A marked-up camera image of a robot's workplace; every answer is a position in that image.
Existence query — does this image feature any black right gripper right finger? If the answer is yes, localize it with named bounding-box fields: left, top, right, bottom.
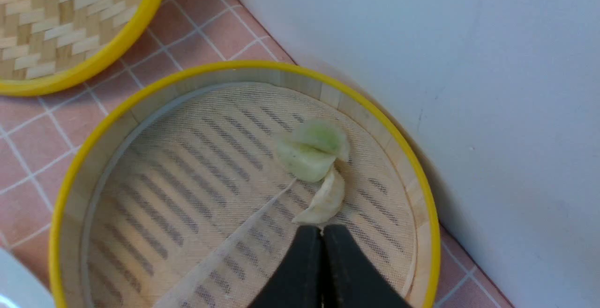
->
left=322, top=225, right=410, bottom=308

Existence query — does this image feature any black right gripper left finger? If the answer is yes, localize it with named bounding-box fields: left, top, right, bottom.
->
left=249, top=225, right=323, bottom=308

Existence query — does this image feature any white square plate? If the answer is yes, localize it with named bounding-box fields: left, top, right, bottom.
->
left=0, top=248, right=55, bottom=308

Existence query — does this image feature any white dumpling in steamer middle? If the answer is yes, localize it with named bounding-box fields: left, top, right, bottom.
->
left=292, top=166, right=345, bottom=225

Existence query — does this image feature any white steamer liner cloth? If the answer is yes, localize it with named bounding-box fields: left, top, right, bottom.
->
left=66, top=82, right=417, bottom=308

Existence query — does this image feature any green dumpling in steamer back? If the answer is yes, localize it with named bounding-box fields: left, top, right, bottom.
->
left=274, top=118, right=351, bottom=182

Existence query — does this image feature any yellow-rimmed bamboo steamer basket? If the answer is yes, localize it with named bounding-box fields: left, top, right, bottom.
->
left=49, top=61, right=441, bottom=308

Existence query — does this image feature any woven bamboo steamer lid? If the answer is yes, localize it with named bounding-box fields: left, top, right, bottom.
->
left=0, top=0, right=162, bottom=97

